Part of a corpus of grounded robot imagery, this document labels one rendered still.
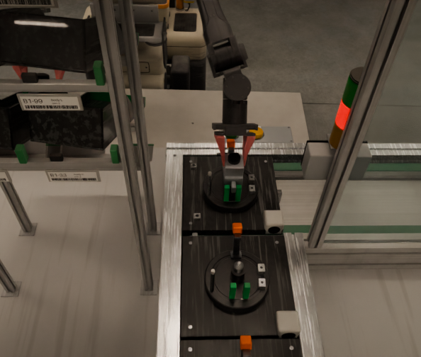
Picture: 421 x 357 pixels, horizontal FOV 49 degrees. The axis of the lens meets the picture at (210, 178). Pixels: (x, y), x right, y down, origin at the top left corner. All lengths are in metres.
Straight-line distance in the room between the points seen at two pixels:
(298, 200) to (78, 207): 0.59
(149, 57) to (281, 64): 1.67
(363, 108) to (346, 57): 2.67
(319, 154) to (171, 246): 0.41
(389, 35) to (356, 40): 2.95
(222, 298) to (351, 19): 3.17
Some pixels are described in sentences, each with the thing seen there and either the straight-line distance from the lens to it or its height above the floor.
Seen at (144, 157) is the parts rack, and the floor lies 1.14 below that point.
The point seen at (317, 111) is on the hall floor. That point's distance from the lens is 2.94.
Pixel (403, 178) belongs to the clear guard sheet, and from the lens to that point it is 0.98.
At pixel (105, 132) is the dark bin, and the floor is 1.33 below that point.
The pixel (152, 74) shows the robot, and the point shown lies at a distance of 1.78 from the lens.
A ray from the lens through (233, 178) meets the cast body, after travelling 1.08.
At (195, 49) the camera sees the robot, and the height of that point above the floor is 0.75.
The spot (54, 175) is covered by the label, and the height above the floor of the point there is 1.28.
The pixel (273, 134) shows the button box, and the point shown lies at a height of 0.96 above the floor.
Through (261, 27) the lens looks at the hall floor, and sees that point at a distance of 3.64.
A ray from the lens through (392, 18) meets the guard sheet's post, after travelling 0.71.
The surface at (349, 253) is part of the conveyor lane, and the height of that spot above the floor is 0.93.
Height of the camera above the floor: 1.87
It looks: 49 degrees down
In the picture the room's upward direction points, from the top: 2 degrees clockwise
